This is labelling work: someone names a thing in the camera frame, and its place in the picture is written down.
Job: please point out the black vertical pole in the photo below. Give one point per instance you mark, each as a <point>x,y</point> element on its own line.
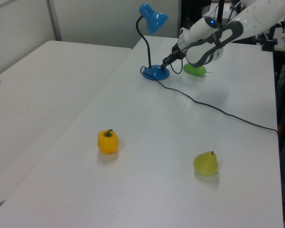
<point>220,9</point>

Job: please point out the blue gooseneck desk lamp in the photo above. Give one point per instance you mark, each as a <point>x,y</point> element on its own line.
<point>156,72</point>

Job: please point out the green toy cucumber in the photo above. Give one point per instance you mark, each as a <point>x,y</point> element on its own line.
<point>192,70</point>

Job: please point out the yellow toy bell pepper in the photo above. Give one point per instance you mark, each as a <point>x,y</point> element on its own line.
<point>108,145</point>

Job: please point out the silver partition post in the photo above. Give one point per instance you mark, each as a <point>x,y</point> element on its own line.
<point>54,21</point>

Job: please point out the green toy pear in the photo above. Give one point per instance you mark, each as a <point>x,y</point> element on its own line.
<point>205,165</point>

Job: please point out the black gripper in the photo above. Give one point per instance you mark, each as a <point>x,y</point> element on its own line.
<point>178,51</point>

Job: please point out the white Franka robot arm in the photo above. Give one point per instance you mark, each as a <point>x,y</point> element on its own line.
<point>251,16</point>

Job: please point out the black clamp stand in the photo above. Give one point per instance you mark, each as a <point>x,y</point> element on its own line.
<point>268,44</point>

